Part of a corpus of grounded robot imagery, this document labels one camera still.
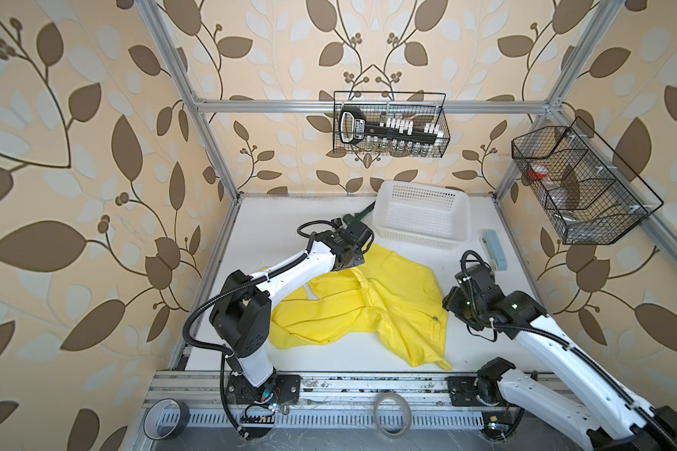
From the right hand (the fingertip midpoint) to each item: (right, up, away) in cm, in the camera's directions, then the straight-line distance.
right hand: (450, 309), depth 77 cm
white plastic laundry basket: (+2, +27, +38) cm, 46 cm away
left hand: (-26, +14, +9) cm, 31 cm away
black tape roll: (-75, -26, -6) cm, 80 cm away
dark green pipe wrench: (-26, +25, +30) cm, 46 cm away
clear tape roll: (-14, -22, -9) cm, 28 cm away
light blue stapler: (+23, +15, +21) cm, 35 cm away
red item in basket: (+27, +39, +4) cm, 48 cm away
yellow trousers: (-12, -1, +12) cm, 17 cm away
